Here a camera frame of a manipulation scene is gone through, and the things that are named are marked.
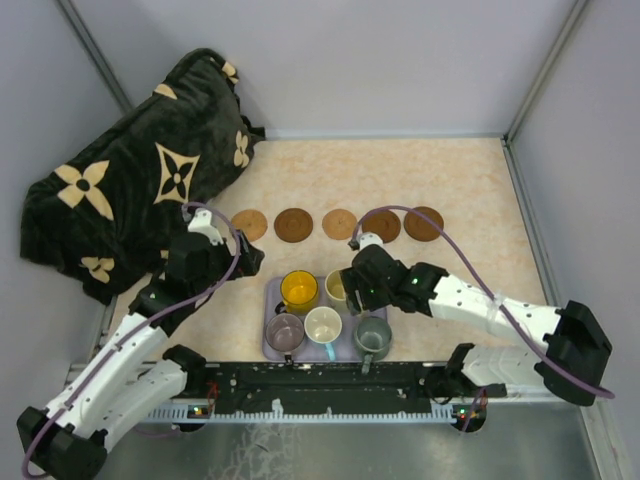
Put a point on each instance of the dark brown coaster top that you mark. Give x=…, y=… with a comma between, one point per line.
x=384, y=223

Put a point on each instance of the light cork coaster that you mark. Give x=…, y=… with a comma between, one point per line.
x=253, y=223
x=339, y=224

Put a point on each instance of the purple mug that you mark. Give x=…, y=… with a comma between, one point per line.
x=284, y=337

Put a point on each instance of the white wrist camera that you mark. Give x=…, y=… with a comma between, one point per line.
x=364, y=240
x=203, y=223

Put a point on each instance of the cream yellow mug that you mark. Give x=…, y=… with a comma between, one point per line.
x=336, y=293

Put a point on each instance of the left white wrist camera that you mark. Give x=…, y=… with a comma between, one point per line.
x=203, y=223

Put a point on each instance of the lavender plastic tray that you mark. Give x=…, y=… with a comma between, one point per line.
x=309, y=351

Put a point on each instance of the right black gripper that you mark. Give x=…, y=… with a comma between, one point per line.
x=353, y=281

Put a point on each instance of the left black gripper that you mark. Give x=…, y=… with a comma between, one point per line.
x=250, y=259

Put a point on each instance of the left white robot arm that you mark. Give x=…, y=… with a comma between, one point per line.
x=72, y=435

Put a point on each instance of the black floral plush blanket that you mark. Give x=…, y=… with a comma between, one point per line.
x=107, y=216

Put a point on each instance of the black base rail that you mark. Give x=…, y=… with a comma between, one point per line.
x=318, y=388

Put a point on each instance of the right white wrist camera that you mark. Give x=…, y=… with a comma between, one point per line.
x=364, y=240

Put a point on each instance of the dark brown coaster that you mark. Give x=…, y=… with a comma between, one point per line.
x=384, y=223
x=293, y=225
x=421, y=230

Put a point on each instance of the white mug blue handle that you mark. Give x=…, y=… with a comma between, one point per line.
x=323, y=326

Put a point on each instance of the yellow translucent mug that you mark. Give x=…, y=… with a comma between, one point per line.
x=299, y=291

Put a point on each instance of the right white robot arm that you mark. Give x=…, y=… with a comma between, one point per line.
x=563, y=349

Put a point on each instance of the grey green mug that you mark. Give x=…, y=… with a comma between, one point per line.
x=372, y=340

